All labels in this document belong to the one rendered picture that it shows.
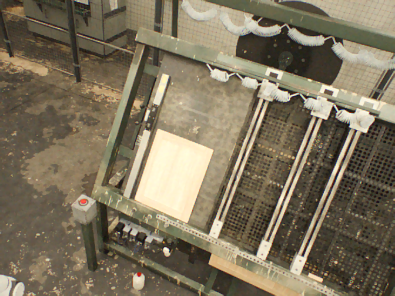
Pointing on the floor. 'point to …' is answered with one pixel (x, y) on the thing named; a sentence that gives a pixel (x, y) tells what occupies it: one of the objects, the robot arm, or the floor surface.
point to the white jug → (138, 281)
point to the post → (89, 246)
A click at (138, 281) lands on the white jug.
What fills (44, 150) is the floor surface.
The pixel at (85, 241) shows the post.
